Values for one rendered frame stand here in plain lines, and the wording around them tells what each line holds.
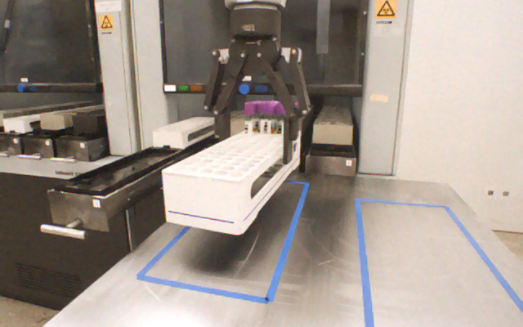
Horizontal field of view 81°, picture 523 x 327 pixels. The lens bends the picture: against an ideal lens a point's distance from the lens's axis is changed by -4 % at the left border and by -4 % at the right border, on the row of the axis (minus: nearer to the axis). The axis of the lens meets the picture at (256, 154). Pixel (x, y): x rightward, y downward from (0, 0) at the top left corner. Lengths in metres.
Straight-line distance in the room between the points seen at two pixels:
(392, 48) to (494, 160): 1.47
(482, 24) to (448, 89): 0.38
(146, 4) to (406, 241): 0.98
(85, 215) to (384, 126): 0.77
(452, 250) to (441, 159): 1.76
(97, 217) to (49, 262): 0.90
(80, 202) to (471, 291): 0.62
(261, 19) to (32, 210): 1.23
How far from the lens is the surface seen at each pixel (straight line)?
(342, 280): 0.36
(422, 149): 2.16
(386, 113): 0.96
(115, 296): 0.36
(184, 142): 0.93
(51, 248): 1.51
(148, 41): 1.12
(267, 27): 0.47
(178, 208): 0.38
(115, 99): 1.20
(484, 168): 2.30
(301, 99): 0.47
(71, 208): 0.71
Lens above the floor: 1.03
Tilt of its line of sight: 14 degrees down
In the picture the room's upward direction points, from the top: straight up
